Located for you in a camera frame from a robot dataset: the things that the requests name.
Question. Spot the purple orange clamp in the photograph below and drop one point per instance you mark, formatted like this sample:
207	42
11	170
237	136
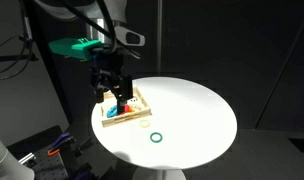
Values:
58	144

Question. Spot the wooden tray box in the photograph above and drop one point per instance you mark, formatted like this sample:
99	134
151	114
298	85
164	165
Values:
136	107

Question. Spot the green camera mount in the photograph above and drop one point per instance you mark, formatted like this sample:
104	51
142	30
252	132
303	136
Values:
79	48

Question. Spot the white round table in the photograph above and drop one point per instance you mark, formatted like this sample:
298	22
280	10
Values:
190	126

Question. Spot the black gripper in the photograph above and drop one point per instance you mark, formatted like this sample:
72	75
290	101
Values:
107	73

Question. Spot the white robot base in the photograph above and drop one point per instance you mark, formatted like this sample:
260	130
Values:
11	168

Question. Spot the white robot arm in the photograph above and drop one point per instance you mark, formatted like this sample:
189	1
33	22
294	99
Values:
106	42

